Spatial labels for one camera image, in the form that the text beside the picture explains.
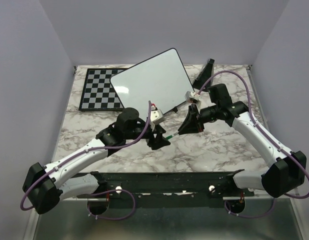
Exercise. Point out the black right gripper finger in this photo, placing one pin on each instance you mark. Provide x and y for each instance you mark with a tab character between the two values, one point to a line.
187	127
191	114

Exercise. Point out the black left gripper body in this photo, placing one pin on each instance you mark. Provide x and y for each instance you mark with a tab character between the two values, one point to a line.
150	134

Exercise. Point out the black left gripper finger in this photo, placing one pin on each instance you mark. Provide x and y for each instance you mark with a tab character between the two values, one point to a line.
157	141
158	129

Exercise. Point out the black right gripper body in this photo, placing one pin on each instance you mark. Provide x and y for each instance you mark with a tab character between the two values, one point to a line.
200	124

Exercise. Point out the green white marker pen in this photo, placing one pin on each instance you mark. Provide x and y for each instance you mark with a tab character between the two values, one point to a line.
172	135

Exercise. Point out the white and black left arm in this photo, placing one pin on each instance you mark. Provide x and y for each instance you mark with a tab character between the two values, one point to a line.
46	185

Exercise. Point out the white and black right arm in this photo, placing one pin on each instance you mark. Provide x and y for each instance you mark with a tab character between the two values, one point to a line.
285	167

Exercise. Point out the black triangular stand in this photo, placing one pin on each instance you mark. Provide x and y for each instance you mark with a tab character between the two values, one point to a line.
204	74

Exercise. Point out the black white checkerboard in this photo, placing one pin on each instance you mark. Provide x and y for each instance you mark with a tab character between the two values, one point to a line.
98	93

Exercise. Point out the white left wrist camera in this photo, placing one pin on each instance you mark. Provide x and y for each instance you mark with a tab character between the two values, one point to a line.
156	116

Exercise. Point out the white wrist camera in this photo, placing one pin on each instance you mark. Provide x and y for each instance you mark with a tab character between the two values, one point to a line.
156	116
193	97

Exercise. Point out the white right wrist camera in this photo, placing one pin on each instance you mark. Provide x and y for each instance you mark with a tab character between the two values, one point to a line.
193	97

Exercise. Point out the white whiteboard black frame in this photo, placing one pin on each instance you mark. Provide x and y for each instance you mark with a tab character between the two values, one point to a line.
161	80

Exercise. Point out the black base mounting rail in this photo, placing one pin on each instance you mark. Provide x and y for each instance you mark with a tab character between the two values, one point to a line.
169	189

